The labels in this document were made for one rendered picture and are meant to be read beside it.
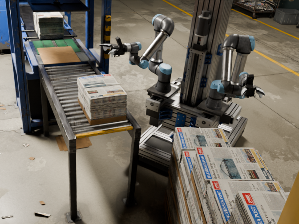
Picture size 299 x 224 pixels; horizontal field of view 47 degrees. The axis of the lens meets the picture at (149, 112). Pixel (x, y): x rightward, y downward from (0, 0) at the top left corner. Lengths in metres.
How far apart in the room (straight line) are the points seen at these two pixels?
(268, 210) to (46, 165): 2.50
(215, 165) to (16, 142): 2.46
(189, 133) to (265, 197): 1.21
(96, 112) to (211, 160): 0.99
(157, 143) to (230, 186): 1.76
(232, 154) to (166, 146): 1.51
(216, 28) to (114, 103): 1.07
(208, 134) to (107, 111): 0.77
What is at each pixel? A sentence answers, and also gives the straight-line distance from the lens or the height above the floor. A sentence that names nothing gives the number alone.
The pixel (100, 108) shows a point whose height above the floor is 0.95.
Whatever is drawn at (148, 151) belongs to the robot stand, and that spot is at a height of 0.22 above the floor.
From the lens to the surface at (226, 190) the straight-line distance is 1.77.
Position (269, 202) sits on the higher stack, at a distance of 1.45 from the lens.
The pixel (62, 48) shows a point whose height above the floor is 0.80.
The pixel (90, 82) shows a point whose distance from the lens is 2.70.
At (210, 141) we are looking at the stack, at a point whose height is 0.83.
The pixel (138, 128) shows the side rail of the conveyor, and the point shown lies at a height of 0.80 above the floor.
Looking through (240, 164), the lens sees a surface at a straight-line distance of 1.96.
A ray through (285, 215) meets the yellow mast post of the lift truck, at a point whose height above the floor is 1.75.
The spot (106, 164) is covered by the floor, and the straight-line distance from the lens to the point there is 3.48.
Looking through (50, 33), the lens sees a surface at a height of 0.87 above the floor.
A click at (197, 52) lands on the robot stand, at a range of 2.95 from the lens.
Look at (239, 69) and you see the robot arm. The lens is 2.85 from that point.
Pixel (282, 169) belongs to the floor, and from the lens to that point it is 3.93.
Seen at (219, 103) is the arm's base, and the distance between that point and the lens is 2.95.
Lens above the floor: 2.22
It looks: 30 degrees down
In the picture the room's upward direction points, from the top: 6 degrees clockwise
